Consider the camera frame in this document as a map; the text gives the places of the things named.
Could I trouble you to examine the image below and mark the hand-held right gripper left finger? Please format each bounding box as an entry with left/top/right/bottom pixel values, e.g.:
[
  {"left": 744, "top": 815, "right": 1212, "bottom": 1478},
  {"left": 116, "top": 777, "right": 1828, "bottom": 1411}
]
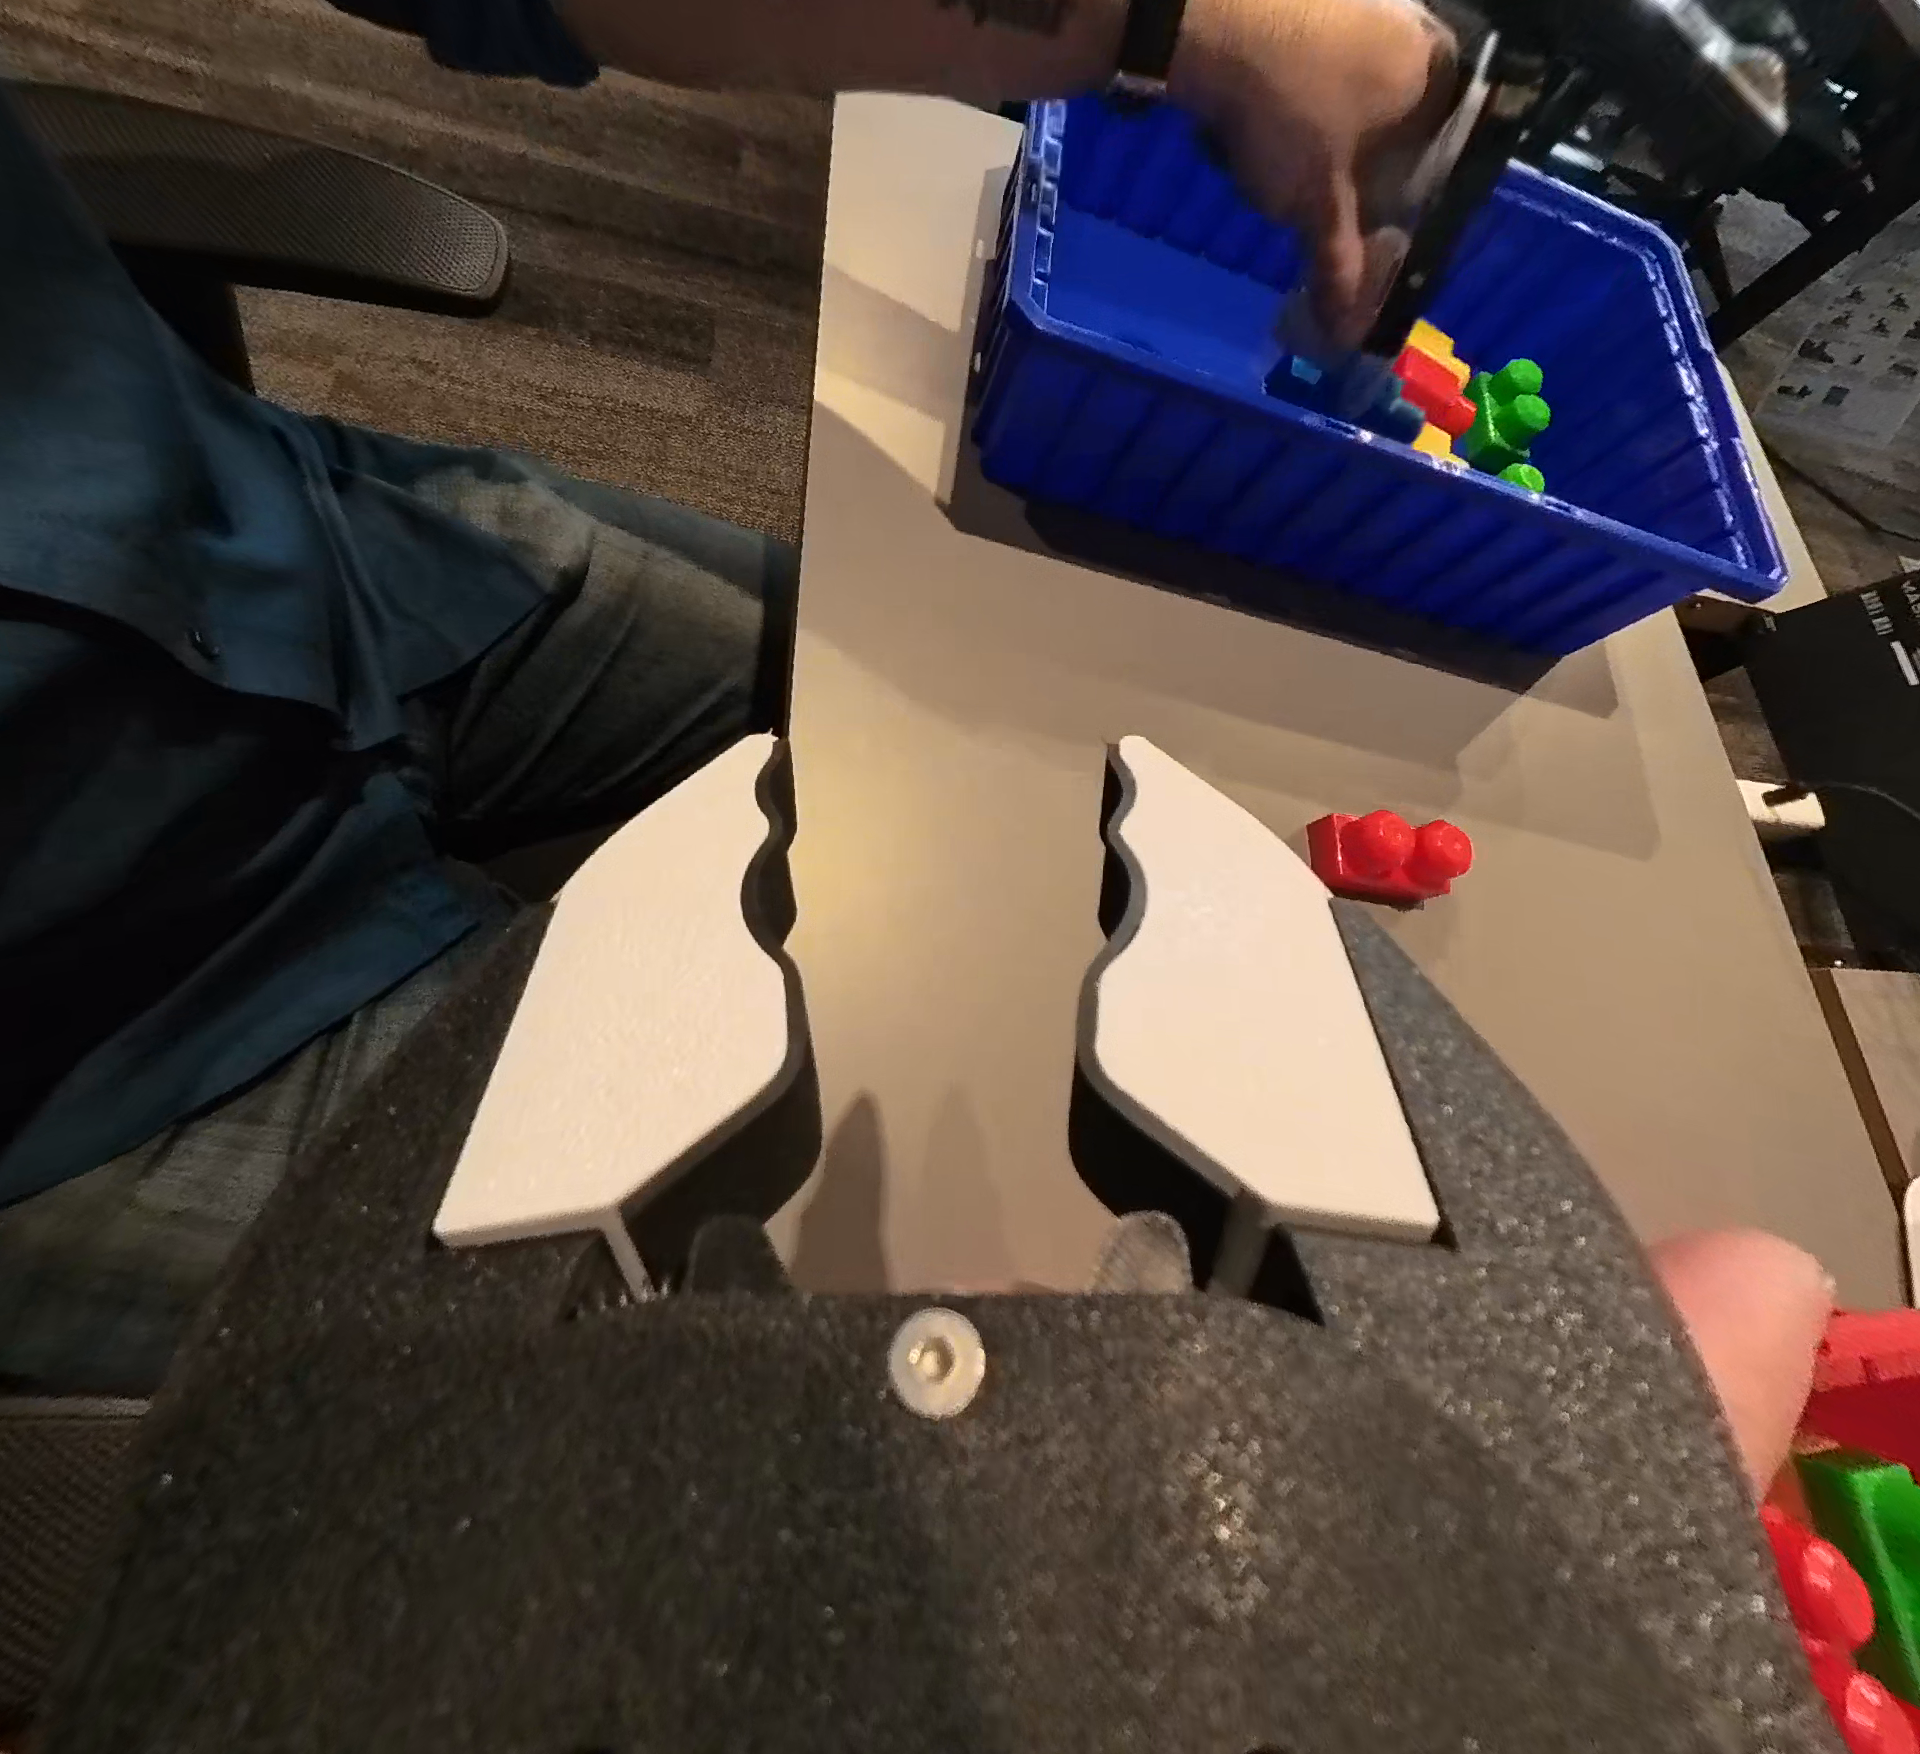
[{"left": 433, "top": 734, "right": 820, "bottom": 1300}]

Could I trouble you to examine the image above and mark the black mesh chair armrest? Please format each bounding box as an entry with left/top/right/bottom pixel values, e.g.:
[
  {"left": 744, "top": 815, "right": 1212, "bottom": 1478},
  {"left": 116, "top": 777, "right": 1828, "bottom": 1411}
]
[{"left": 0, "top": 78, "right": 515, "bottom": 395}]

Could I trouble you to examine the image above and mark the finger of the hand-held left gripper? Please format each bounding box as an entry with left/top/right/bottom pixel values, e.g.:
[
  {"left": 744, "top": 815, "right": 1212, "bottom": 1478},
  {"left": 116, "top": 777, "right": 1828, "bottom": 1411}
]
[{"left": 1276, "top": 281, "right": 1404, "bottom": 398}]

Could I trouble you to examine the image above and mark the person's right hand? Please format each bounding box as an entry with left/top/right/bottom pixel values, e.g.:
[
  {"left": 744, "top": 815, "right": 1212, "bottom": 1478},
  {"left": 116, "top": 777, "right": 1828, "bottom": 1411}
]
[{"left": 1647, "top": 1226, "right": 1841, "bottom": 1489}]

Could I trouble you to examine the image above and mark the blue toy brick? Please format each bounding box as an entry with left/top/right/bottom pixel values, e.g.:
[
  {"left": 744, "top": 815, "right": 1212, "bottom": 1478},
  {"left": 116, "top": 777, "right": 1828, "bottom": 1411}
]
[{"left": 1265, "top": 343, "right": 1431, "bottom": 446}]

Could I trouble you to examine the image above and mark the yellow toy brick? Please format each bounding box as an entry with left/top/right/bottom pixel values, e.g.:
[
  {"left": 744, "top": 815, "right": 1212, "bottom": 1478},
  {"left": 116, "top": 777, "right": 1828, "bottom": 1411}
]
[{"left": 1409, "top": 318, "right": 1475, "bottom": 459}]

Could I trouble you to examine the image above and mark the black box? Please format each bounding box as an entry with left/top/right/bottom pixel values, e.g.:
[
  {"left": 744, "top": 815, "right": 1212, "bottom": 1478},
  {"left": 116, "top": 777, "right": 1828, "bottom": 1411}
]
[{"left": 1737, "top": 581, "right": 1920, "bottom": 964}]

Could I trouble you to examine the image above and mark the blue plastic bin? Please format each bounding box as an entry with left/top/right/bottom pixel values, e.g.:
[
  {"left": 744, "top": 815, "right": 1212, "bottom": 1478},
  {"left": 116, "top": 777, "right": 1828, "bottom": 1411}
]
[{"left": 967, "top": 89, "right": 1796, "bottom": 662}]

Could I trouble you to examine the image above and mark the person's left hand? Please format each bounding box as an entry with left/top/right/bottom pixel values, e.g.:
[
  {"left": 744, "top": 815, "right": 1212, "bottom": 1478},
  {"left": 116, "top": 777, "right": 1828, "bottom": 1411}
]
[{"left": 1182, "top": 0, "right": 1488, "bottom": 324}]

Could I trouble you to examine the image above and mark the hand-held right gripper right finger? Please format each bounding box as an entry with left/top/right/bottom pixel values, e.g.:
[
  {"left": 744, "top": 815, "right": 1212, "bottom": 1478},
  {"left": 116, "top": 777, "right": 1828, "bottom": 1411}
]
[{"left": 1071, "top": 734, "right": 1443, "bottom": 1298}]

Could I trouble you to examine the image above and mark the person's dark blue shirt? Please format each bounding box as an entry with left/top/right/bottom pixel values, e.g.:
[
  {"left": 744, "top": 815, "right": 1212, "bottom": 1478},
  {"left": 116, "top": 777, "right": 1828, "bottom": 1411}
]
[{"left": 0, "top": 0, "right": 606, "bottom": 1209}]

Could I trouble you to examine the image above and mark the printed paper sheet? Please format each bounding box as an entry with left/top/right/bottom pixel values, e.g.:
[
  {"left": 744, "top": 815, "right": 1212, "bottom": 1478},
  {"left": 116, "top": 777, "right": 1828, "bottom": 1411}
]
[{"left": 1767, "top": 266, "right": 1920, "bottom": 443}]

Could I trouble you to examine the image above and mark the red green toy brick model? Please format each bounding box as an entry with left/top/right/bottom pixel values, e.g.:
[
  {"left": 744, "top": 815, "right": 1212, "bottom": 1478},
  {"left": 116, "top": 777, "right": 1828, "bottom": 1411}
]
[{"left": 1759, "top": 1301, "right": 1920, "bottom": 1754}]

